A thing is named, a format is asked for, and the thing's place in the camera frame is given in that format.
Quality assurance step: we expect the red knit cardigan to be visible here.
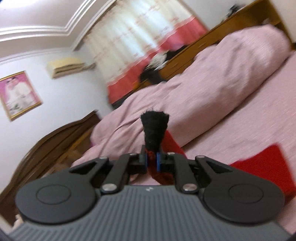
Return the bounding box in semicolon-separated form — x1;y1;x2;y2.
140;111;295;204

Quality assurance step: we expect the dark clothes pile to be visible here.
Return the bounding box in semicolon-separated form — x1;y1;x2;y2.
139;45;187;85

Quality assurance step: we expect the dark wooden headboard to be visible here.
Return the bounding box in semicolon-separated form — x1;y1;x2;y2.
1;110;101;226

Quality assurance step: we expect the pink floral bed sheet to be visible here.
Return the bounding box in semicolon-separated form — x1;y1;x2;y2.
183;53;295;233

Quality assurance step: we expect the pink floral duvet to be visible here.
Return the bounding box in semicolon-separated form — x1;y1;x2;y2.
74;25;291;165

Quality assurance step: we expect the gold framed portrait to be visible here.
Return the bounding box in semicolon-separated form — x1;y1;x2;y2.
1;71;43;121

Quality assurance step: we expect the white and red curtain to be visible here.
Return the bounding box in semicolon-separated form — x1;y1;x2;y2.
83;1;208;104

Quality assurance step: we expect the wooden dresser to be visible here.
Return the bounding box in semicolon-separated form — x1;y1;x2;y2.
111;0;283;110

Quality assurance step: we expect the wall air conditioner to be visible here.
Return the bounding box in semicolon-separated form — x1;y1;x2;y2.
46;57;85;79

